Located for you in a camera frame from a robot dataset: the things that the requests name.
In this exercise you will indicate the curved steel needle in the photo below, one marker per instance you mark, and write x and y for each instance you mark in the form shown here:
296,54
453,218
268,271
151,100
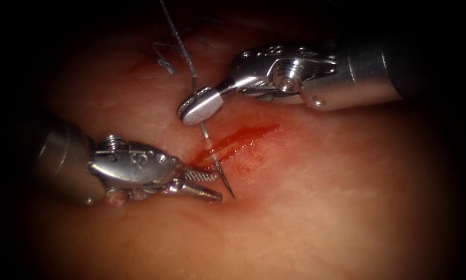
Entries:
204,131

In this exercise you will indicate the right arm needle driver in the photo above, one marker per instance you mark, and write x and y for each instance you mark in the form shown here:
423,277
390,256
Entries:
264,70

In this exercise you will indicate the tissue pad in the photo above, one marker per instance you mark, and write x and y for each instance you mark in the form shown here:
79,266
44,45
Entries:
334,186

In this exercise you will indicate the left arm needle driver jaw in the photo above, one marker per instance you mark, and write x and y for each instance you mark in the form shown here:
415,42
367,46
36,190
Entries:
201,176
197,192

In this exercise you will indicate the dark right arm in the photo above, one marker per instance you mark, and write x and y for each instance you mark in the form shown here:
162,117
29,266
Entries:
353,70

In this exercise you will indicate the right arm needle driver jaw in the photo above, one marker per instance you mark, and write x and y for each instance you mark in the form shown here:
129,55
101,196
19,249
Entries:
203,109
190,99

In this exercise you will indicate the left arm needle driver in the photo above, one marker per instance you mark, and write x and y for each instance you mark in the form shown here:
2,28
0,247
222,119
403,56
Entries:
135,167

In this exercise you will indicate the blue stitching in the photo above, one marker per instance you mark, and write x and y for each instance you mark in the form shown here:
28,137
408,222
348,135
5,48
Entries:
166,66

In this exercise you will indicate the dark left arm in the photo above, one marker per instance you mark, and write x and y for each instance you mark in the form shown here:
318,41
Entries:
61,163

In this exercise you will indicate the blue thread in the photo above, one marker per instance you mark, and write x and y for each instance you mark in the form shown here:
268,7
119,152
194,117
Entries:
178,39

